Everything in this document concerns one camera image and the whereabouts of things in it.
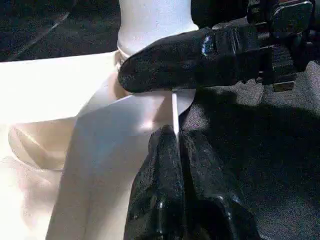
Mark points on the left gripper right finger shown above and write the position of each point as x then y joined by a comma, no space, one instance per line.
212,200

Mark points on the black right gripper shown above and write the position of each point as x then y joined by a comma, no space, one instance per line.
287,15

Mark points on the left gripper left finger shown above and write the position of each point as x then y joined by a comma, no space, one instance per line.
160,187

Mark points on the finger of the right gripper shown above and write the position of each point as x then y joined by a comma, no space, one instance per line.
175,62

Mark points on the white plastic table leg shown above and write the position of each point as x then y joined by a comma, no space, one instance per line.
155,25

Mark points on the white plastic table top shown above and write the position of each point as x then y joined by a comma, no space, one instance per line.
37,87

